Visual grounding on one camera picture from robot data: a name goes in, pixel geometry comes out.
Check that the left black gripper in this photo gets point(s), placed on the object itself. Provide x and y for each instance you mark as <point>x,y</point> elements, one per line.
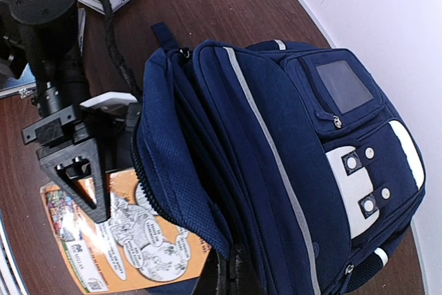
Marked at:
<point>76,143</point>

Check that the navy blue student backpack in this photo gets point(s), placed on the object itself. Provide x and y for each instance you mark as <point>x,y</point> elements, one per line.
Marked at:
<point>292,151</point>

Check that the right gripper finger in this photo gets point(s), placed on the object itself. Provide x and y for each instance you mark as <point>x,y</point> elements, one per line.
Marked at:
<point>233,276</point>

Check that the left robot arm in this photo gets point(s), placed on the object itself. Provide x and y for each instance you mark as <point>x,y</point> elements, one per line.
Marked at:
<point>44,34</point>

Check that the orange comic paperback book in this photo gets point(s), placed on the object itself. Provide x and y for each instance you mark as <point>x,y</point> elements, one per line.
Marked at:
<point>134,249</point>

